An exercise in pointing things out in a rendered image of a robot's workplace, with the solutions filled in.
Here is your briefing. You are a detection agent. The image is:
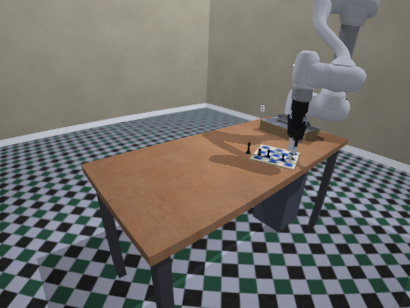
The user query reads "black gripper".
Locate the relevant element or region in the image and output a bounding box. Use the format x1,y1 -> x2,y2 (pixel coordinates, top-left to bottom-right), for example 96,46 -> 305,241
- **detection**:
287,99 -> 309,153

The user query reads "blue and white chessboard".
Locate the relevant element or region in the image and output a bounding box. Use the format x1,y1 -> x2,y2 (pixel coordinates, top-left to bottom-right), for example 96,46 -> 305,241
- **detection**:
249,144 -> 300,170

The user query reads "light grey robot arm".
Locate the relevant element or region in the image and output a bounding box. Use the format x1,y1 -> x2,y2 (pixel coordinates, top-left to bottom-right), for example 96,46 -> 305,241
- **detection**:
277,0 -> 379,124

